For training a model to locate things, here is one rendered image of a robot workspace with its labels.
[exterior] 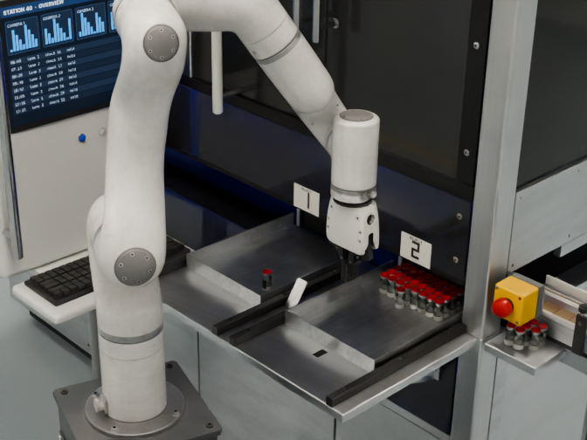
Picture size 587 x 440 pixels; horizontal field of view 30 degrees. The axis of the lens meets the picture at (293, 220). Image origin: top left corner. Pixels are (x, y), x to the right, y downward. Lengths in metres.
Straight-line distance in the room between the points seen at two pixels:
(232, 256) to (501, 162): 0.76
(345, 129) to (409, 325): 0.58
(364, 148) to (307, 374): 0.50
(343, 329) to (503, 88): 0.62
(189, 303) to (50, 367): 1.48
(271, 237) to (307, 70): 0.90
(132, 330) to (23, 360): 1.96
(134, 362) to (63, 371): 1.82
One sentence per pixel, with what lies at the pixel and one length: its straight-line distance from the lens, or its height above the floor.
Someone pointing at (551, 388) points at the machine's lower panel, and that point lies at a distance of 2.71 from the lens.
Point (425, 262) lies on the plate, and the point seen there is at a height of 1.00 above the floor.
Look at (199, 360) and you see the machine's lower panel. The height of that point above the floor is 0.36.
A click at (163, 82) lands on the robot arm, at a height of 1.54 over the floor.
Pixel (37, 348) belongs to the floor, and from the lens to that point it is 3.97.
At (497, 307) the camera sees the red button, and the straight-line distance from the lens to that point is 2.23.
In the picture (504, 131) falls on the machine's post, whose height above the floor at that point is 1.35.
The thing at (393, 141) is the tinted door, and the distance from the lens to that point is 2.34.
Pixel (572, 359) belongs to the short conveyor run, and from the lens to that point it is 2.36.
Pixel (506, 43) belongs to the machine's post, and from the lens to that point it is 2.09.
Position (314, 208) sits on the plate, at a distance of 2.57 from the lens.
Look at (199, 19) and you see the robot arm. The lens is 1.84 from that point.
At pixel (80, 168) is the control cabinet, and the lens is 2.75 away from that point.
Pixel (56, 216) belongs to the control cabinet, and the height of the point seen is 0.93.
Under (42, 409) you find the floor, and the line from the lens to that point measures 3.66.
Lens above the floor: 2.12
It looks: 26 degrees down
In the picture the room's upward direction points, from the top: 1 degrees clockwise
